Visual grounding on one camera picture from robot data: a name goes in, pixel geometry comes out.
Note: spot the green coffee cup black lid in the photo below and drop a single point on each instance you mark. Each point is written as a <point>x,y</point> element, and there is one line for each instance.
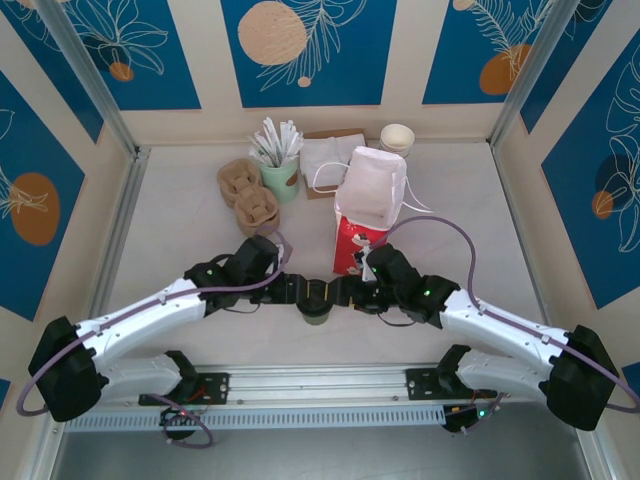
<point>316,316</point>

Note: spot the stack of paper cups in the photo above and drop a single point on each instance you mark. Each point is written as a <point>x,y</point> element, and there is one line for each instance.
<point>396,136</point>

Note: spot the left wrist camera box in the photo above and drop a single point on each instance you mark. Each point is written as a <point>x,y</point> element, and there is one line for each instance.
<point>284,252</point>

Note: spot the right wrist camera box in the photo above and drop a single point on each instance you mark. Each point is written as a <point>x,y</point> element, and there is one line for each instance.
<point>369,265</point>

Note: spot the white napkins on brown tray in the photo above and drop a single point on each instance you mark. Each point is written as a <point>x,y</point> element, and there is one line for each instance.
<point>330,134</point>

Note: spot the stack of white napkins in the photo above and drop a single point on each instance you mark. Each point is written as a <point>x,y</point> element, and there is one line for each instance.
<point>320,160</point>

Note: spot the brown pulp cup carrier stack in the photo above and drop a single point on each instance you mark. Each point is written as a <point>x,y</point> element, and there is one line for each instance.
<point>252,210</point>

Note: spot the mint green holder cup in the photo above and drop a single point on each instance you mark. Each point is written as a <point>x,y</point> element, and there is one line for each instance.
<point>280,182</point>

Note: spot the grey metal shelf panel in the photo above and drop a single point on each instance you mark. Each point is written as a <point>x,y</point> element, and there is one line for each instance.
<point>320,460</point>

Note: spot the aluminium frame post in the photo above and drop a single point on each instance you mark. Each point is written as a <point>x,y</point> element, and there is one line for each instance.
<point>42,450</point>
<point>85,75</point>
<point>530,70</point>
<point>595,455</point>

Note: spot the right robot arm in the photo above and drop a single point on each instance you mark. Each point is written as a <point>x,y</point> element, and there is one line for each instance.
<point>500,325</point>

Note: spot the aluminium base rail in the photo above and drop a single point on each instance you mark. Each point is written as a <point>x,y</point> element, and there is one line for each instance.
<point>320,385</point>

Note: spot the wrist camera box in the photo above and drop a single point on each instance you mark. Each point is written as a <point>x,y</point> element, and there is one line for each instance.
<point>284,252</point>
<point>369,265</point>

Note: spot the red and white paper bag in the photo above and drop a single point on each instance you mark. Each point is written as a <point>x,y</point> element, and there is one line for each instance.
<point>350,240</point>

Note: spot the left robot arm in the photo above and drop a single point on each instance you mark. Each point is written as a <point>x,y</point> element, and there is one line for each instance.
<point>140,315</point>

